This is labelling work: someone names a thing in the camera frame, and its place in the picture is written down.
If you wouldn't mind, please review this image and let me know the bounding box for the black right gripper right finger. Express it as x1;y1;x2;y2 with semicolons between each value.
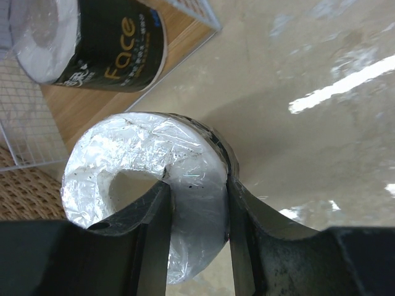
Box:
227;176;394;295

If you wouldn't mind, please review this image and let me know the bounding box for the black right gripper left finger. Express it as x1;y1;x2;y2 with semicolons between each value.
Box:
1;181;172;295

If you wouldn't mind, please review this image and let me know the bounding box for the black white roll back corner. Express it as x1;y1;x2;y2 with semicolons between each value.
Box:
61;112;238;284

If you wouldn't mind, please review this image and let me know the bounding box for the black white roll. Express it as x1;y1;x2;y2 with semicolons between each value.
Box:
7;1;167;93

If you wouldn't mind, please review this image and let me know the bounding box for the wicker basket with cloth liner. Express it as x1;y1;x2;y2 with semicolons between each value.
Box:
0;144;69;221

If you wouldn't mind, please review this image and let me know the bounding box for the white wire wooden shelf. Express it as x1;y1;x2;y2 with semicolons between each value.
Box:
1;1;221;171

